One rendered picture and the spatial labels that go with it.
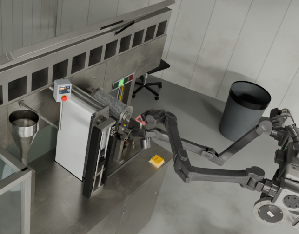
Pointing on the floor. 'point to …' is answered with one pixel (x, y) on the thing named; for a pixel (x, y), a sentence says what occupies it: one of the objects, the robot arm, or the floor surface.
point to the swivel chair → (151, 82)
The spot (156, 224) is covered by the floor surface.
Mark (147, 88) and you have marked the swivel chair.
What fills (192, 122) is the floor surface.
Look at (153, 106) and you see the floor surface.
